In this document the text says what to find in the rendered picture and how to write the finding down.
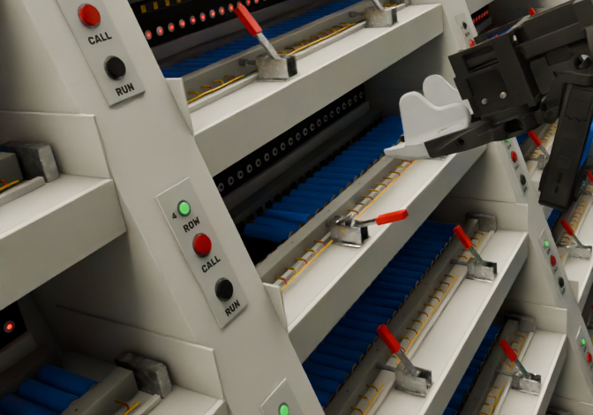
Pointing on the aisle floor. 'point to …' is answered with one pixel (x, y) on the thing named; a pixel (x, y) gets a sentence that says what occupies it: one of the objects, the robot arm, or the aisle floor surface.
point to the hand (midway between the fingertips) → (408, 148)
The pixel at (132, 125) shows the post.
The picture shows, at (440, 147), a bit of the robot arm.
